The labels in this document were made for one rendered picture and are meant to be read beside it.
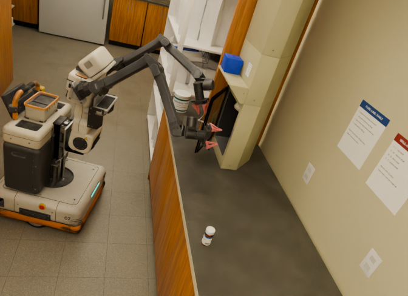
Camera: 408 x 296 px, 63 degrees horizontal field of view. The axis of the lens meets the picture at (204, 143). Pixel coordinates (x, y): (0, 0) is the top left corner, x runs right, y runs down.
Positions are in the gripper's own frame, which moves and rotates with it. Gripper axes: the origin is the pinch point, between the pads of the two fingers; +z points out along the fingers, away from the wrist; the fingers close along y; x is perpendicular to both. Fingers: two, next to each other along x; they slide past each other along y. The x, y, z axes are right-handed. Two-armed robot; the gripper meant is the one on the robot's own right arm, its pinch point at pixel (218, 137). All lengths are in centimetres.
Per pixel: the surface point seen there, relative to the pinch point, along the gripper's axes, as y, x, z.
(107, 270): -120, 2, -51
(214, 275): -28, -71, -11
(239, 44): 44, 44, 13
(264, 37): 58, 12, 13
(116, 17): -58, 511, -63
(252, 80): 34.1, 7.4, 12.7
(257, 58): 46.0, 10.5, 12.7
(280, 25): 66, 7, 17
